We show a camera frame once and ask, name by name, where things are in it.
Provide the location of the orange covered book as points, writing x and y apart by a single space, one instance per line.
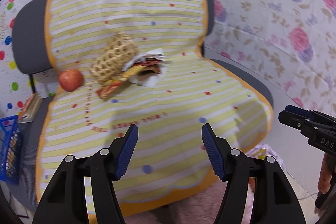
30 109

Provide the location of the grey office chair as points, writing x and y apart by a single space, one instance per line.
30 53

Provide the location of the white paper tissue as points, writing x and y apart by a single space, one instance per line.
148 80

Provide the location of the red apple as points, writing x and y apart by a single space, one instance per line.
71 79

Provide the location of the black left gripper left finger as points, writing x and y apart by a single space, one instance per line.
63 200

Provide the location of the yellow striped chair cloth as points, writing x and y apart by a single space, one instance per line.
169 162

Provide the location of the blue plastic basket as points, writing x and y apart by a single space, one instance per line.
11 146

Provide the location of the woven bamboo basket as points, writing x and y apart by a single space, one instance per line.
109 64

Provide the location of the orange snack wrapper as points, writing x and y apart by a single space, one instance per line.
118 82

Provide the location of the right hand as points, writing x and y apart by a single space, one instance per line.
324 176

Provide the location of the floral pattern wall sheet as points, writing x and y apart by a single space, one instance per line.
290 43

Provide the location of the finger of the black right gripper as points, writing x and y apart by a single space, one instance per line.
296 117

